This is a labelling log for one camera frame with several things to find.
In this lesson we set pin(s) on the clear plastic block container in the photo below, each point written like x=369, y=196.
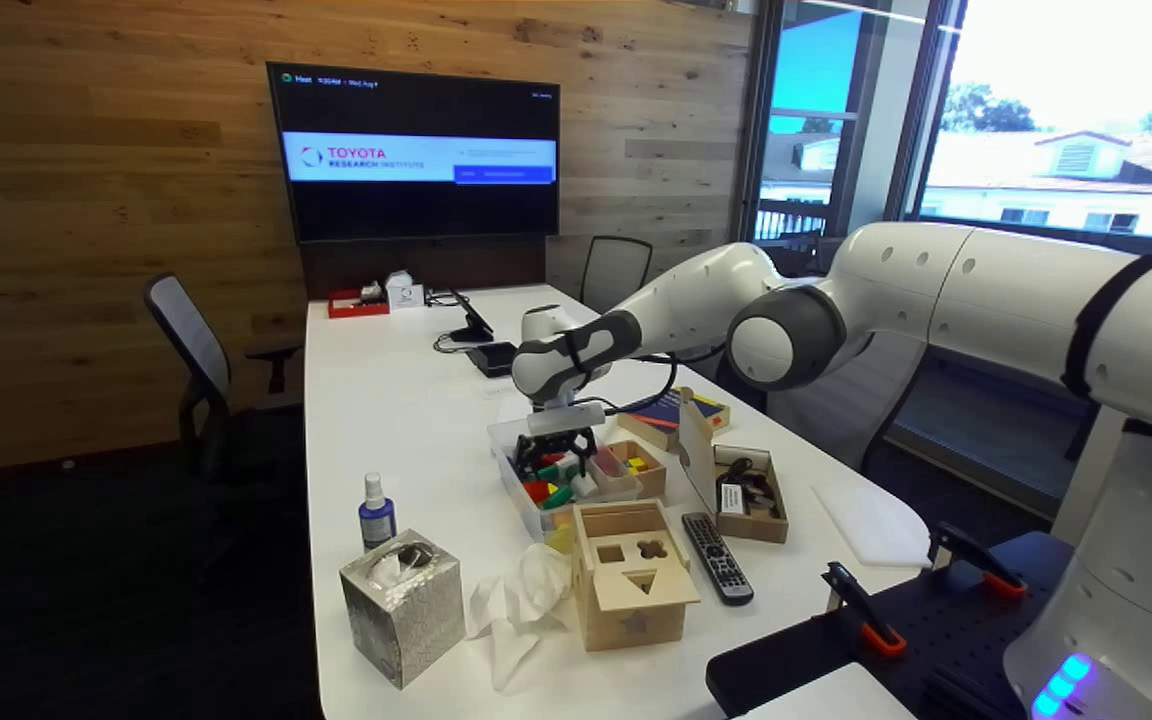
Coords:
x=511, y=461

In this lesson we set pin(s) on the wall television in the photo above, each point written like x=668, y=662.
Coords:
x=416, y=104

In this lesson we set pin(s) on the dark framed glass window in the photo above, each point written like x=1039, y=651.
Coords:
x=890, y=104

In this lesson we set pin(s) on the crumpled clear plastic bag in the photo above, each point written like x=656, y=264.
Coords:
x=520, y=603

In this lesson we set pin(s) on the flat red box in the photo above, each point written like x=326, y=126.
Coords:
x=358, y=304

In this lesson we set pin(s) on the black mesh office chair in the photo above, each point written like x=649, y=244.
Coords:
x=619, y=264

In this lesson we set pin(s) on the white plastic board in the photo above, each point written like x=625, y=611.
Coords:
x=871, y=521

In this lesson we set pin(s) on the red wooden block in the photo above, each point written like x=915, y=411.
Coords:
x=537, y=488

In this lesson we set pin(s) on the dark wood cabinet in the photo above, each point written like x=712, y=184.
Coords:
x=468, y=260

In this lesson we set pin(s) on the small wooden tray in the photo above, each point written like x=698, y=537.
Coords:
x=639, y=488

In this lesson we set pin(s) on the silver tissue box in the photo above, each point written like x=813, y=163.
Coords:
x=402, y=621

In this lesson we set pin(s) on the colourful wooden puzzle tray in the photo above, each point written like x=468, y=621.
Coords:
x=663, y=416

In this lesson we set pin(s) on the small black puck device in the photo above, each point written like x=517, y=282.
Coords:
x=494, y=360

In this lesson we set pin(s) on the wooden shape sorter box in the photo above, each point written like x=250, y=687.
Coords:
x=639, y=603

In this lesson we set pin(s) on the open cardboard box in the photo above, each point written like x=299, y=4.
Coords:
x=698, y=461

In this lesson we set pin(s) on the black clamp orange tips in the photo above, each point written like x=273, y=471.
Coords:
x=978, y=557
x=856, y=603

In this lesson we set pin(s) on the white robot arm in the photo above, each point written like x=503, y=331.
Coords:
x=978, y=285

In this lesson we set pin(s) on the black remote control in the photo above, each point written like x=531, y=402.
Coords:
x=719, y=562

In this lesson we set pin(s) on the blue hand sanitizer bottle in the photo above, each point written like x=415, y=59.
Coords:
x=379, y=521

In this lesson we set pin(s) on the black power adapter white label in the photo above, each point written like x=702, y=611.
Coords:
x=756, y=484

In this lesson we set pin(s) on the dark robot mounting stand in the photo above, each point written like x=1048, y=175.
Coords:
x=790, y=662

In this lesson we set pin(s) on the green wooden block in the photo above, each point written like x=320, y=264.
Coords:
x=563, y=471

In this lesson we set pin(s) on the grey office chair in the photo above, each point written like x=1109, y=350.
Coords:
x=187, y=326

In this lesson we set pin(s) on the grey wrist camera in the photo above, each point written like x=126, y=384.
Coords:
x=563, y=416

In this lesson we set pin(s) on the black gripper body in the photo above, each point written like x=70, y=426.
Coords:
x=563, y=445

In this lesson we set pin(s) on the black tablet stand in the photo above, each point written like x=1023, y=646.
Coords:
x=473, y=321

